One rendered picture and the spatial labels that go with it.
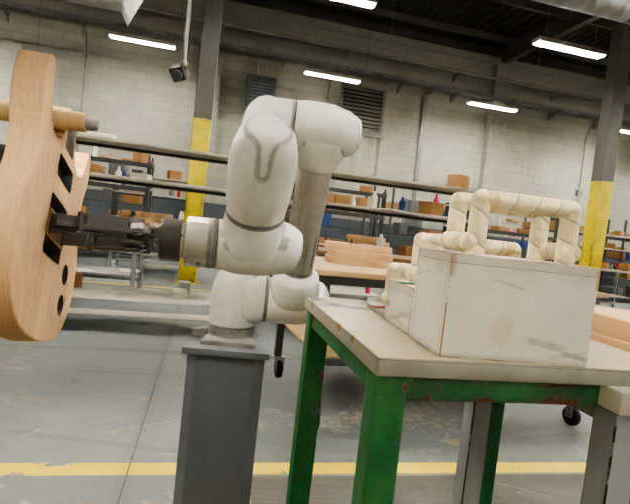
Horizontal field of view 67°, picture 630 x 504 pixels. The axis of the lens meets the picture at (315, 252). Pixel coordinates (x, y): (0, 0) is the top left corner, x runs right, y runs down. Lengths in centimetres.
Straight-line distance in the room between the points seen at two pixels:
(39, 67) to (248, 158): 33
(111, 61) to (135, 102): 101
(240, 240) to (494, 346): 46
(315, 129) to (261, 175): 58
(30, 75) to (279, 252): 46
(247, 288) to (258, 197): 86
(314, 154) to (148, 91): 1105
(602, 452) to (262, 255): 71
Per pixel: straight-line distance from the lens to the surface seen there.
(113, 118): 1227
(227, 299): 159
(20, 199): 76
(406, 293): 98
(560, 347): 93
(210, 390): 162
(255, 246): 82
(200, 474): 174
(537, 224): 99
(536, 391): 94
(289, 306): 159
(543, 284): 89
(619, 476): 110
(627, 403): 100
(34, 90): 83
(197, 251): 84
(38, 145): 82
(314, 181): 138
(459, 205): 91
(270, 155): 73
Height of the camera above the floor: 112
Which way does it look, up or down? 3 degrees down
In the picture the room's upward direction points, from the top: 6 degrees clockwise
